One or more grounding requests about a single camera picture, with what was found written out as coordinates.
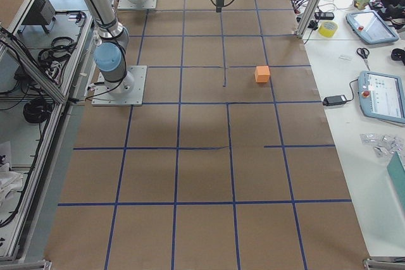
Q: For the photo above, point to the bag of screws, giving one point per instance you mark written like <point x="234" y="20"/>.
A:
<point x="384" y="145"/>

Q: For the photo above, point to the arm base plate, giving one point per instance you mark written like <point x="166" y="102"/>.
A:
<point x="135" y="5"/>
<point x="129" y="92"/>

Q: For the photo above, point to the orange foam cube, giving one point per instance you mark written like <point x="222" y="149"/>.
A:
<point x="262" y="74"/>

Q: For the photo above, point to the black scissors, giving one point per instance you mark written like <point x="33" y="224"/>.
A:
<point x="364" y="53"/>

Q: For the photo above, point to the teach pendant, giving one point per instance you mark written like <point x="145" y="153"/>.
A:
<point x="381" y="96"/>
<point x="370" y="28"/>

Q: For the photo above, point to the lower teach pendant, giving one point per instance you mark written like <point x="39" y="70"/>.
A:
<point x="381" y="96"/>

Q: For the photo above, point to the upper teach pendant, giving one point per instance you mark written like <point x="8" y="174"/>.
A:
<point x="370" y="28"/>

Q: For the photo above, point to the yellow tape roll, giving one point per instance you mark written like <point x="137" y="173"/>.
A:
<point x="328" y="29"/>

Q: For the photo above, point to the black power adapter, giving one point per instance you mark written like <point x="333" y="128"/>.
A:
<point x="335" y="100"/>

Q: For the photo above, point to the teal box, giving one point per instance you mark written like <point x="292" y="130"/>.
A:
<point x="395" y="170"/>

